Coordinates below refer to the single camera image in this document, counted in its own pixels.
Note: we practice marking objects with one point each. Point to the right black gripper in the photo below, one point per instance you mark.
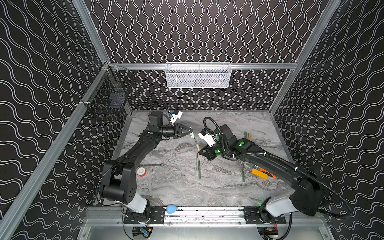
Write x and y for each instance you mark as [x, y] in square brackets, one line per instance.
[208, 149]

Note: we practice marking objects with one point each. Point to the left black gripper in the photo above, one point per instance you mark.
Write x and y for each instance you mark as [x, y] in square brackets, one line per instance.
[177, 130]

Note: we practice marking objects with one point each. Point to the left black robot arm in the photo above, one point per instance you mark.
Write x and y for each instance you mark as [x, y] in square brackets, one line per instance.
[119, 179]

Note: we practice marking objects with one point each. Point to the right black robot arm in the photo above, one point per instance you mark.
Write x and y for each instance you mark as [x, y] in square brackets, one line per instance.
[308, 187]

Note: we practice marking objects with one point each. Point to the metal wrench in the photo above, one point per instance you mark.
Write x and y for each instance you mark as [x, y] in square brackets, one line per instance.
[152, 165]

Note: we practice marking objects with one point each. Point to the orange yellow box cutter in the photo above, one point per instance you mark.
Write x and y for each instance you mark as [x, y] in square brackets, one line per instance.
[262, 173]

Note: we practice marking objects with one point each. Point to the red white tape roll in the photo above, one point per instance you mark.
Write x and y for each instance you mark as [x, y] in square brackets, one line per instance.
[141, 172]

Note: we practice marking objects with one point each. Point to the blue egg-shaped object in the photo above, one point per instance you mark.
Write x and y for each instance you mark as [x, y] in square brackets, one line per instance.
[171, 209]

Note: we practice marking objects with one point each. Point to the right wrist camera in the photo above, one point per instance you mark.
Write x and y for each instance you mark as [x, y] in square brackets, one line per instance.
[205, 135]

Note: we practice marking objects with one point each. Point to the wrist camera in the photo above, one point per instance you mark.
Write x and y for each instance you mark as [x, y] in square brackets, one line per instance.
[174, 116]
[205, 135]

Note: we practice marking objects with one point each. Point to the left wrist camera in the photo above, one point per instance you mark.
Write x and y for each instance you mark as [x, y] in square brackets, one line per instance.
[174, 116]

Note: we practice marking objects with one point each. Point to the white wire mesh basket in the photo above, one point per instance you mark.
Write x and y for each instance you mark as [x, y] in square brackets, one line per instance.
[194, 75]

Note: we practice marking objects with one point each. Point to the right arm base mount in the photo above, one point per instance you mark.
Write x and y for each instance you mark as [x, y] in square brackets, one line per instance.
[255, 216]

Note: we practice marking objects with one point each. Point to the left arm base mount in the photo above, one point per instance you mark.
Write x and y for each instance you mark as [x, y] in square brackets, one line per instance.
[150, 216]

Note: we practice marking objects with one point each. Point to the black wire mesh basket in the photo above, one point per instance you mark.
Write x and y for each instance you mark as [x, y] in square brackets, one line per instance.
[108, 102]

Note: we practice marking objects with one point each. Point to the aluminium front rail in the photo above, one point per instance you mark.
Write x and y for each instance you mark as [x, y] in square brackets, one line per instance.
[183, 217]

